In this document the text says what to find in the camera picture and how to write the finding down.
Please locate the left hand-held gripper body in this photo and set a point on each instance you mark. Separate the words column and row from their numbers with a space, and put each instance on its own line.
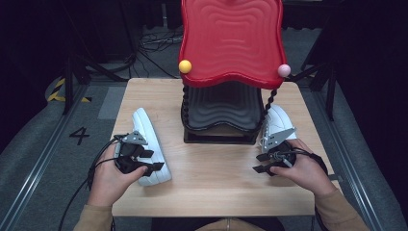
column 130, row 154

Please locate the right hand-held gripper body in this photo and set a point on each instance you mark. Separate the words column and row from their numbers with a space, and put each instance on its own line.
column 279, row 154

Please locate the white sneaker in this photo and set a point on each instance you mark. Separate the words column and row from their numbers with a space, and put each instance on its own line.
column 277, row 120
column 150, row 134

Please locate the red and black shoe rack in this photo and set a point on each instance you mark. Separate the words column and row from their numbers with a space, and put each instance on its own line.
column 231, row 41

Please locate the person's right hand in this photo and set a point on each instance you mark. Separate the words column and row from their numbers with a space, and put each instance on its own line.
column 308, row 173

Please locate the person's left hand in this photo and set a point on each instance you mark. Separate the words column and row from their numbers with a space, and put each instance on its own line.
column 107, row 183

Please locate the person's tan jacket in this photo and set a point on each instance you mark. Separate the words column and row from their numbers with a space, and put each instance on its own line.
column 224, row 226

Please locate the black tripod stand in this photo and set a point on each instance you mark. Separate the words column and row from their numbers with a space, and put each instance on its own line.
column 330, row 93
column 68, row 86

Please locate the metal floor rail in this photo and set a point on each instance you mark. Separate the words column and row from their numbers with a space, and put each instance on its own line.
column 352, row 166
column 38, row 166

